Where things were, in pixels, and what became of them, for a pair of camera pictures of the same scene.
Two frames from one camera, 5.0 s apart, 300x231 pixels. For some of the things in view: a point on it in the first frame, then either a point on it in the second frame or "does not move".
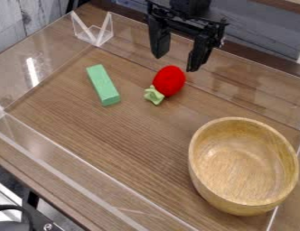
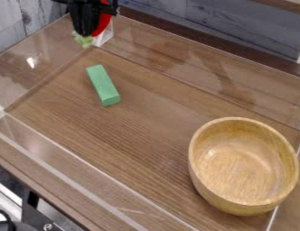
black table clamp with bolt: (31, 217) does not move
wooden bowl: (243, 165) does not move
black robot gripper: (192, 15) to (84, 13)
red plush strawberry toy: (167, 83) to (103, 21)
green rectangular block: (103, 85) does not move
